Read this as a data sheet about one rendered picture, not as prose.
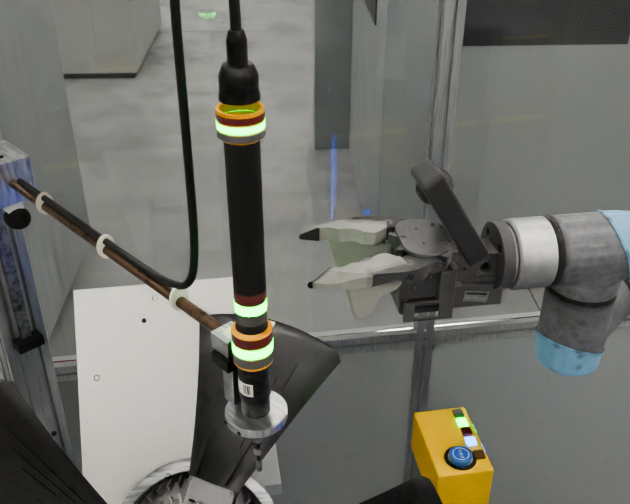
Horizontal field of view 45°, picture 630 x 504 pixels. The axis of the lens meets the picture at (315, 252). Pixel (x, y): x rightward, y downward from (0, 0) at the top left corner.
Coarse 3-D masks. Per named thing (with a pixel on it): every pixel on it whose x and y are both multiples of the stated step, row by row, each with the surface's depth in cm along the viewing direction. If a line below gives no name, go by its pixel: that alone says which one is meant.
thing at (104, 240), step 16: (176, 0) 68; (176, 16) 68; (240, 16) 62; (176, 32) 69; (176, 48) 70; (176, 64) 71; (176, 80) 72; (192, 160) 76; (192, 176) 77; (32, 192) 110; (192, 192) 78; (64, 208) 105; (192, 208) 79; (80, 224) 102; (192, 224) 80; (112, 240) 99; (192, 240) 81; (128, 256) 94; (192, 256) 82; (144, 272) 93; (192, 272) 83; (176, 288) 88
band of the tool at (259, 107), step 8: (256, 104) 68; (216, 112) 66; (224, 112) 68; (232, 112) 69; (240, 112) 69; (248, 112) 69; (256, 112) 65; (216, 120) 67; (264, 128) 67; (240, 136) 66; (232, 144) 67; (240, 144) 66; (248, 144) 67
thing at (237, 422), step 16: (224, 336) 82; (224, 352) 82; (224, 368) 82; (224, 384) 85; (240, 400) 86; (272, 400) 86; (240, 416) 84; (272, 416) 84; (240, 432) 82; (256, 432) 82; (272, 432) 83
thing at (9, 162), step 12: (0, 144) 120; (0, 156) 116; (12, 156) 116; (24, 156) 116; (0, 168) 114; (12, 168) 115; (24, 168) 117; (0, 180) 115; (0, 192) 115; (12, 192) 117; (0, 204) 116; (12, 204) 118
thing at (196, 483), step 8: (192, 480) 103; (200, 480) 102; (192, 488) 102; (200, 488) 101; (208, 488) 100; (216, 488) 99; (224, 488) 98; (192, 496) 102; (200, 496) 101; (208, 496) 100; (216, 496) 99; (224, 496) 98; (232, 496) 97
